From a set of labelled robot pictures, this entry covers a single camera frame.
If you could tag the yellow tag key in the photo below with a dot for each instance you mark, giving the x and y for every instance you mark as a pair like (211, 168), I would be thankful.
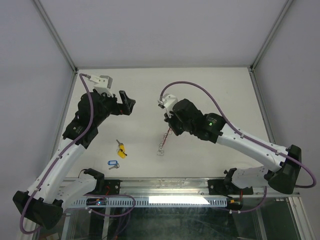
(121, 153)
(120, 144)

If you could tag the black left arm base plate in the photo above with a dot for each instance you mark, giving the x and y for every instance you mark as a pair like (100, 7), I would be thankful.
(108, 187)

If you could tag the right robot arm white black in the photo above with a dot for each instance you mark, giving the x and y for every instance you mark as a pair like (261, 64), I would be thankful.
(280, 166)

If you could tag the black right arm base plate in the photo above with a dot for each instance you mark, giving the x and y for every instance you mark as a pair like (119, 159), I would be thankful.
(218, 187)

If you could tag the white slotted cable duct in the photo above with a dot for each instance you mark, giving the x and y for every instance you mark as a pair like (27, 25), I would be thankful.
(177, 201)

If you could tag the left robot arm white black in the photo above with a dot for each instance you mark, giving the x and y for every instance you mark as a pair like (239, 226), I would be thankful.
(44, 203)

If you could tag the left aluminium frame post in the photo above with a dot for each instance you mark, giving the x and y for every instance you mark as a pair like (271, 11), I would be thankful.
(54, 33)

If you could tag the yellow tag key upper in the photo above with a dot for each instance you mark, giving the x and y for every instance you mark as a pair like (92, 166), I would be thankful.
(120, 144)

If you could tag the metal keyring holder red handle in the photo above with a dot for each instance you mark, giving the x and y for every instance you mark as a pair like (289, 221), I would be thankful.
(160, 150)

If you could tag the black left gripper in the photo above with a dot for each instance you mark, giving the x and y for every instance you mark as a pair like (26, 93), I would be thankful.
(125, 108)

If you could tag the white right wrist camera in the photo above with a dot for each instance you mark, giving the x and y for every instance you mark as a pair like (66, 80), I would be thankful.
(167, 102)

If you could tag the right aluminium frame post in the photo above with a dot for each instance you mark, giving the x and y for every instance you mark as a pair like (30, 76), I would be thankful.
(272, 33)

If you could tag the aluminium mounting rail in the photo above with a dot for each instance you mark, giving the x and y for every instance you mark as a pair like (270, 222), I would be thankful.
(143, 187)

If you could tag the aluminium frame post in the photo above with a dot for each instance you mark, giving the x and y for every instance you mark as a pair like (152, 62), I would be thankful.
(272, 33)
(54, 33)

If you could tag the yellow tag key lower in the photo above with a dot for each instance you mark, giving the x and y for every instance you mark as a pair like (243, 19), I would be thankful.
(121, 153)

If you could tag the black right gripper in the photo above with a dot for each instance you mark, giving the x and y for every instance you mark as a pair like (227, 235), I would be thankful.
(170, 121)

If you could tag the blue tag key on table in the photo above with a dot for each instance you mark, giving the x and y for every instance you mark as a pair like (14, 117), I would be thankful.
(113, 164)

